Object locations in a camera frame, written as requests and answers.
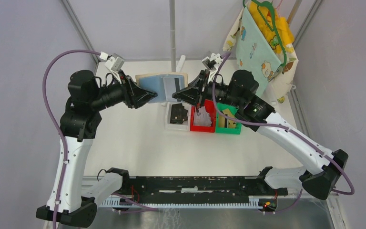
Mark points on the white striped credit card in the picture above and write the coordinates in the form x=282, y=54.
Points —
x=171, y=85

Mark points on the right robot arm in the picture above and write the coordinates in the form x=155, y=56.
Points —
x=321, y=167

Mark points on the mint cartoon cloth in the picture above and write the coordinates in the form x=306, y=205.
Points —
x=254, y=54

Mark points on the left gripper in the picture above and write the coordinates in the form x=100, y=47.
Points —
x=134, y=96

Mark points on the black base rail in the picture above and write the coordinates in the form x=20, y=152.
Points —
x=197, y=190

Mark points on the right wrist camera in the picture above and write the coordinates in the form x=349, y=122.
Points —
x=212, y=63

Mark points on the clear plastic bin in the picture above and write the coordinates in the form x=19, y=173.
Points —
x=185, y=125

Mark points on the white stand base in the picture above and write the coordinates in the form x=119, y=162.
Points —
x=180, y=63

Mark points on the green plastic bin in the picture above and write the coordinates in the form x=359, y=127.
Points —
x=234, y=110

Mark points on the white cards in red bin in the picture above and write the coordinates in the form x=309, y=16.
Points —
x=201, y=117

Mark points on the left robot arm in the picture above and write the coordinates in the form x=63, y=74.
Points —
x=69, y=204

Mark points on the red plastic bin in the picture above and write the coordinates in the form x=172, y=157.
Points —
x=210, y=109

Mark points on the white cable duct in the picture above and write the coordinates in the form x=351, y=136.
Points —
x=116, y=202

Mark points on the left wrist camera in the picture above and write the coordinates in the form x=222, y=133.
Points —
x=114, y=64

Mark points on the grey stand pole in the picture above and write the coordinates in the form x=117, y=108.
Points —
x=172, y=34

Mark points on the yellow cloth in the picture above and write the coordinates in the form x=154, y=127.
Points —
x=276, y=28

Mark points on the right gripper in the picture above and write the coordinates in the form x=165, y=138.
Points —
x=191, y=95

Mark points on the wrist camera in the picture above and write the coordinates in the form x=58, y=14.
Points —
x=114, y=64
x=212, y=63

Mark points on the brown item in green bin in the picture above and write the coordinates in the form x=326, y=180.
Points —
x=226, y=123

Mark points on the green clothes hanger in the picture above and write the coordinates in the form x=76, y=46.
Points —
x=273, y=28

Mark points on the beige card holder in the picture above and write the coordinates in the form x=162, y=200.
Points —
x=162, y=85

